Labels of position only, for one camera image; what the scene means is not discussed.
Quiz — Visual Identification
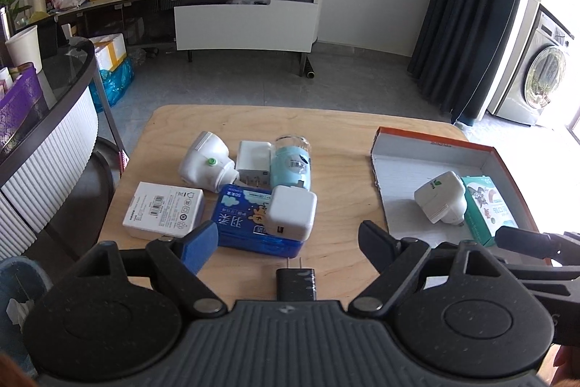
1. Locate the orange and white cardboard box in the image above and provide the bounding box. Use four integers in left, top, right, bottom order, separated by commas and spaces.
370, 126, 554, 266

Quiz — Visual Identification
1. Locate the silver washing machine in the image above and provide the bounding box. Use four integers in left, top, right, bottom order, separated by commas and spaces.
492, 0, 574, 127

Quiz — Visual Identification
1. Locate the white television console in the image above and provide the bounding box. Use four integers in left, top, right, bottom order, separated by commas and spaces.
45, 0, 327, 76

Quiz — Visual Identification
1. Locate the dark round chair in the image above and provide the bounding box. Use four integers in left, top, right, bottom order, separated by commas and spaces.
45, 136, 121, 263

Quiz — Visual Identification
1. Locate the teal printed box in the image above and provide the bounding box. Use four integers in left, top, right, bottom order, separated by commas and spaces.
461, 175, 520, 247

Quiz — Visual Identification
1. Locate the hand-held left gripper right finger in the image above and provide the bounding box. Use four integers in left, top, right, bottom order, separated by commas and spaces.
348, 221, 517, 318

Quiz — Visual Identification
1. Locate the white charger with prongs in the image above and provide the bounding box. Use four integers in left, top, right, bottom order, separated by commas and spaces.
236, 140, 273, 189

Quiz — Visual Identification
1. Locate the white paper cup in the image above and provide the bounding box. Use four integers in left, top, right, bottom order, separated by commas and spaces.
4, 25, 44, 75

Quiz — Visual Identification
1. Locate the white and yellow carton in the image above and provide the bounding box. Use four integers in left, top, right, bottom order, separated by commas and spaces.
88, 33, 128, 73

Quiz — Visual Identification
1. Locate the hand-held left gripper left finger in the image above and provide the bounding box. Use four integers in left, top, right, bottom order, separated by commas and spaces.
75, 220, 228, 318

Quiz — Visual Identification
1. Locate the light blue toothpick holder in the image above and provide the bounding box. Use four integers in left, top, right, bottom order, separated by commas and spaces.
270, 134, 313, 192

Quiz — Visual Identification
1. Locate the blue plastic bag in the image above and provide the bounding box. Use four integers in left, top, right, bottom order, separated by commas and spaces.
88, 58, 136, 111

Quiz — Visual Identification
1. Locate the white labelled box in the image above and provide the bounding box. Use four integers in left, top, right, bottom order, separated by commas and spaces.
122, 181, 206, 241

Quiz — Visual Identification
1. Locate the black box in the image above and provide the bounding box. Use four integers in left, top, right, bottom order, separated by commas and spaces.
36, 22, 61, 58

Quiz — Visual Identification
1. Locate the white ribbed glass-top counter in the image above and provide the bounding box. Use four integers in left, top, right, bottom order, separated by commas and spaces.
0, 36, 100, 262

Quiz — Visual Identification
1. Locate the white lamp with green button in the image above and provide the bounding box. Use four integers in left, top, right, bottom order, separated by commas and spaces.
178, 131, 240, 193

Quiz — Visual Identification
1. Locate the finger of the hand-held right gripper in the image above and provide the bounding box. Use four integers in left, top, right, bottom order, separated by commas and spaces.
494, 226, 580, 266
510, 264, 580, 317

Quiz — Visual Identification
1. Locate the dark blue curtain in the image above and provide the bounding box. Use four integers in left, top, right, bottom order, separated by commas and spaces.
406, 0, 536, 127

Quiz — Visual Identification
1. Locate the purple basket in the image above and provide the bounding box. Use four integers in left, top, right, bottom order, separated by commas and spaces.
0, 63, 50, 153

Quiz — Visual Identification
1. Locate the blue printed box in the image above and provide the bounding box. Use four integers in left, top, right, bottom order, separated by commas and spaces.
212, 184, 305, 259

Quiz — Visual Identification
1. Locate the white plug adapter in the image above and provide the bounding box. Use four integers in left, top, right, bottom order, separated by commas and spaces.
414, 170, 467, 225

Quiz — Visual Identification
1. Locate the white cube charger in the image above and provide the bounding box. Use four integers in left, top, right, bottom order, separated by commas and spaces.
264, 185, 318, 242

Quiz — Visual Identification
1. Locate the black charger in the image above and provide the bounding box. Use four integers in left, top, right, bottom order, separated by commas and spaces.
276, 264, 318, 302

